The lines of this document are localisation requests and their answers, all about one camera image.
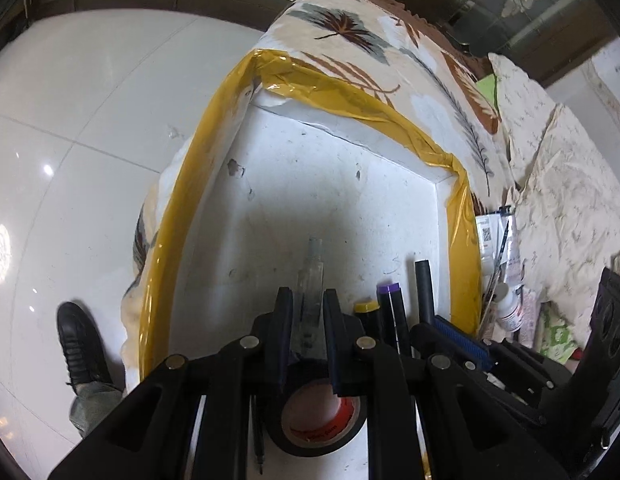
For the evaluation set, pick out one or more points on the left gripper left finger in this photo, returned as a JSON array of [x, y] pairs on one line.
[[187, 418]]

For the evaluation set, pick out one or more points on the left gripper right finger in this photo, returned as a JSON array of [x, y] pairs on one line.
[[431, 421]]

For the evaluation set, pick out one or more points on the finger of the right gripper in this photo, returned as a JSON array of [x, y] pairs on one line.
[[530, 381], [471, 349]]

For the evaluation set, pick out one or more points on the white pill bottle red label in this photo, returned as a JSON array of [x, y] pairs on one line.
[[508, 310]]

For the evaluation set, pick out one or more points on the pink white cream tube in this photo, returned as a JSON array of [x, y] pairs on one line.
[[531, 307]]

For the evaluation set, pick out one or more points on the long black pen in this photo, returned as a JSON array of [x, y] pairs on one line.
[[426, 305]]

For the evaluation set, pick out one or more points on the silver hand cream tube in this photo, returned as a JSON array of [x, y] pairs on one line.
[[513, 269]]

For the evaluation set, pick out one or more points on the dark blue thin pen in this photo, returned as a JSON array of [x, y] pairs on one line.
[[487, 297]]

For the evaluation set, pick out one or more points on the black marker purple caps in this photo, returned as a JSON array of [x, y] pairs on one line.
[[394, 328]]

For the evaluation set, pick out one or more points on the black electrical tape roll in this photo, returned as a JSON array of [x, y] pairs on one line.
[[312, 421]]

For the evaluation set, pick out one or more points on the black marker yellow caps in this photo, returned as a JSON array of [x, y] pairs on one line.
[[369, 314]]

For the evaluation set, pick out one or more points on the clear plastic pen cap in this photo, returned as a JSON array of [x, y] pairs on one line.
[[310, 295]]

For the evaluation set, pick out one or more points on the green white print pillow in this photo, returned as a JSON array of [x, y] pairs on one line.
[[555, 340]]

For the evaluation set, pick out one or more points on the black leather shoe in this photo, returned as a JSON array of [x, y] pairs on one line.
[[82, 347]]

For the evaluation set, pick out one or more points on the white USB charger block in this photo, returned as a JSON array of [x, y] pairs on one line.
[[490, 234]]

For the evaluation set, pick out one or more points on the cream leaf print duvet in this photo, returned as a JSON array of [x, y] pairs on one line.
[[567, 206]]

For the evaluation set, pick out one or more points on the white foam box yellow tape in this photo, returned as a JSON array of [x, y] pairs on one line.
[[291, 173]]

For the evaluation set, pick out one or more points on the leaf pattern fleece blanket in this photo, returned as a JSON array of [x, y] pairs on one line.
[[348, 58]]

